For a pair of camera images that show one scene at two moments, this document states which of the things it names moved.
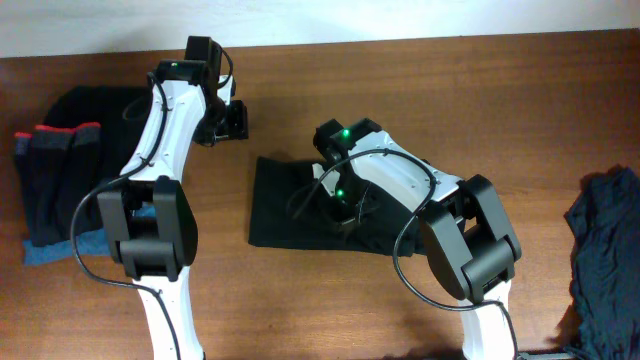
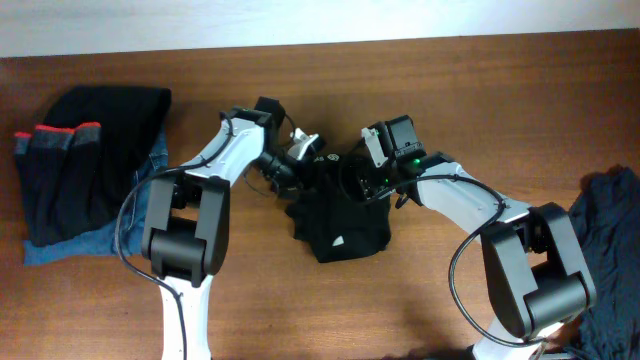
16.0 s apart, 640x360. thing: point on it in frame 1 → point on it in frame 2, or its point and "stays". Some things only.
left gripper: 238,123 → 292,185
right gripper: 349,220 → 369,180
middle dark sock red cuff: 51,150 stays
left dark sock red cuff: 23,150 stays
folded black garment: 119,110 stays
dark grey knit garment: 604,223 stays
